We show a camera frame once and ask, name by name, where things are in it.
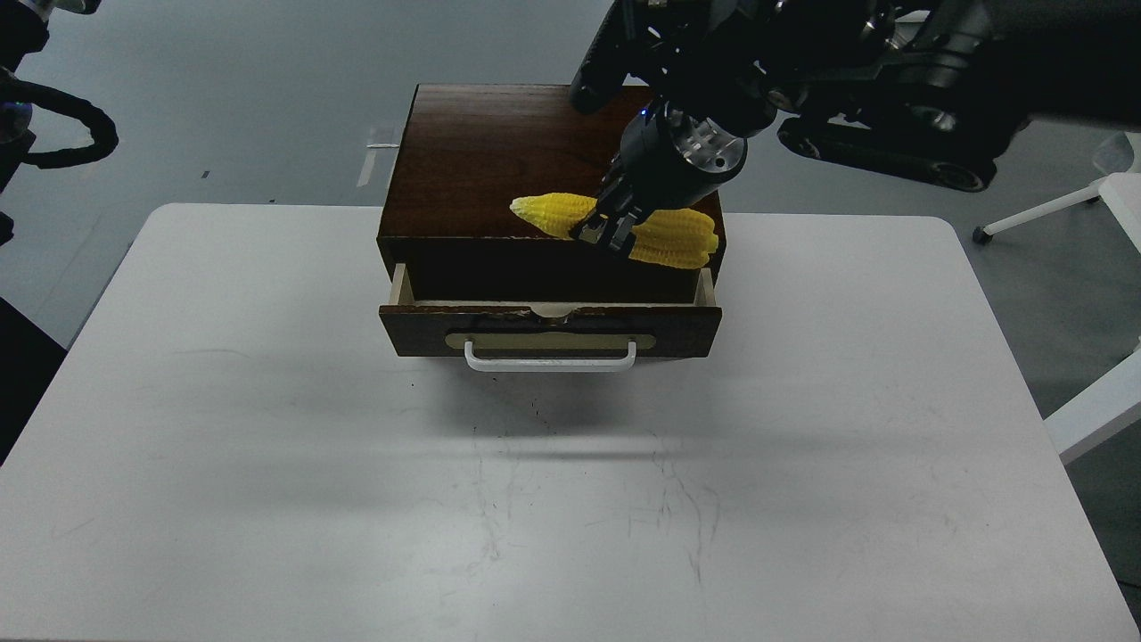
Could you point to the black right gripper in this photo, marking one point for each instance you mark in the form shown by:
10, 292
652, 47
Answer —
700, 59

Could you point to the yellow corn cob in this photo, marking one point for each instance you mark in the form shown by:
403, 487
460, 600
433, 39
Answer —
673, 238

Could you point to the white drawer handle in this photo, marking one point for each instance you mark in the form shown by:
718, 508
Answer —
551, 365

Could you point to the dark wooden drawer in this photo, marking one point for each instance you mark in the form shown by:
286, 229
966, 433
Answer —
544, 330

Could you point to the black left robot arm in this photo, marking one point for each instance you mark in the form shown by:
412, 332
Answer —
24, 30

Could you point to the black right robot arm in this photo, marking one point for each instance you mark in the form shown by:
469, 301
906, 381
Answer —
932, 91

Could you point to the dark wooden drawer cabinet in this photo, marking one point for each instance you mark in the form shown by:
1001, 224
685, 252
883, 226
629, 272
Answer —
467, 152

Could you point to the white wheeled stand base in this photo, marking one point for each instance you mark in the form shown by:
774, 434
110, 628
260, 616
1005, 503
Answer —
1118, 191

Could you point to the white side table edge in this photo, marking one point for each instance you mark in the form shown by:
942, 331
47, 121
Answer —
1104, 409

